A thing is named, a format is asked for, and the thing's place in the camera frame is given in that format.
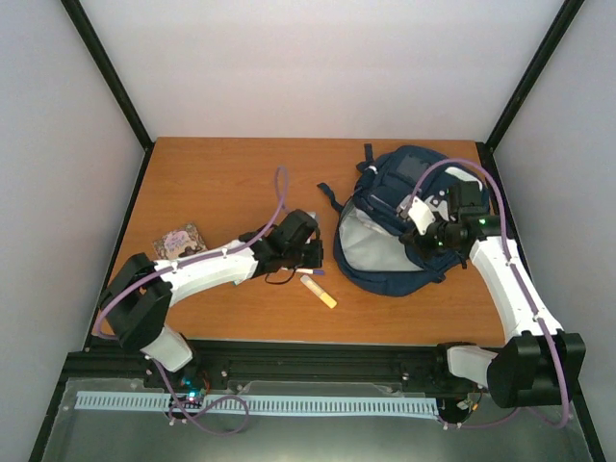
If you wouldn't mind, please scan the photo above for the black aluminium frame rail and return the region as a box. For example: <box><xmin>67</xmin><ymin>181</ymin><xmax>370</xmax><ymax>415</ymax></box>
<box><xmin>61</xmin><ymin>339</ymin><xmax>476</xmax><ymax>396</ymax></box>

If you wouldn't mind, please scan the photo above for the purple capped white marker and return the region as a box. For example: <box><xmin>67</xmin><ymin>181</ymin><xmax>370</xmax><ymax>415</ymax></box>
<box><xmin>296</xmin><ymin>269</ymin><xmax>325</xmax><ymax>275</ymax></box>

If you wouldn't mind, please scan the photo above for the navy blue student backpack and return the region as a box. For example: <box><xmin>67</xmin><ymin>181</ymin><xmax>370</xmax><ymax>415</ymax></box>
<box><xmin>318</xmin><ymin>143</ymin><xmax>469</xmax><ymax>296</ymax></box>

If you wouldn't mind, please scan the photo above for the black frame post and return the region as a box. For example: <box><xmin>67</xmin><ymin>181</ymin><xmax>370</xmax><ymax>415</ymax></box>
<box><xmin>60</xmin><ymin>0</ymin><xmax>155</xmax><ymax>150</ymax></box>
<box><xmin>484</xmin><ymin>0</ymin><xmax>586</xmax><ymax>149</ymax></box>

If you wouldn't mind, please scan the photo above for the black left frame post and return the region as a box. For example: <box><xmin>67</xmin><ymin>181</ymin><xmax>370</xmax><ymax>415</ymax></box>
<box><xmin>60</xmin><ymin>0</ymin><xmax>155</xmax><ymax>150</ymax></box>

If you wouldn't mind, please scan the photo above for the light blue slotted cable duct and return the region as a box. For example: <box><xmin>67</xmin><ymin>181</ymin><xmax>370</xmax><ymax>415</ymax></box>
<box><xmin>74</xmin><ymin>391</ymin><xmax>439</xmax><ymax>419</ymax></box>

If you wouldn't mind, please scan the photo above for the black right frame post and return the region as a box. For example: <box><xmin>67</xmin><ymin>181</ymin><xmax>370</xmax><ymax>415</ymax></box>
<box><xmin>484</xmin><ymin>0</ymin><xmax>586</xmax><ymax>149</ymax></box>

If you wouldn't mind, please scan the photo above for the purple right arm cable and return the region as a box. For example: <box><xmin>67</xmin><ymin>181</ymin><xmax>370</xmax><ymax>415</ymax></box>
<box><xmin>398</xmin><ymin>158</ymin><xmax>572</xmax><ymax>431</ymax></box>

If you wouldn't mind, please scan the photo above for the yellow highlighter pen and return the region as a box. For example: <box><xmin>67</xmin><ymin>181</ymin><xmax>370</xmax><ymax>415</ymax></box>
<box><xmin>300</xmin><ymin>274</ymin><xmax>337</xmax><ymax>309</ymax></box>

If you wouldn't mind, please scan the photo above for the pink illustrated paperback book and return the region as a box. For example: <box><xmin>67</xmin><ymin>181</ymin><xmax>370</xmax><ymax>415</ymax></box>
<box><xmin>152</xmin><ymin>222</ymin><xmax>207</xmax><ymax>260</ymax></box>

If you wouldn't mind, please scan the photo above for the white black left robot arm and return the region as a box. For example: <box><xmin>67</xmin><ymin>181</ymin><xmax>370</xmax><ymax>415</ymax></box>
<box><xmin>98</xmin><ymin>209</ymin><xmax>323</xmax><ymax>388</ymax></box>

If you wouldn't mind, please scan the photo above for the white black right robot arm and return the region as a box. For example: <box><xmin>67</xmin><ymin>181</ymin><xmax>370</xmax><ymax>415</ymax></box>
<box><xmin>398</xmin><ymin>181</ymin><xmax>585</xmax><ymax>408</ymax></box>

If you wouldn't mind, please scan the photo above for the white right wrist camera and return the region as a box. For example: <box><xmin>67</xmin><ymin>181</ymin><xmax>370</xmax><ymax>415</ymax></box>
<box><xmin>397</xmin><ymin>194</ymin><xmax>436</xmax><ymax>236</ymax></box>

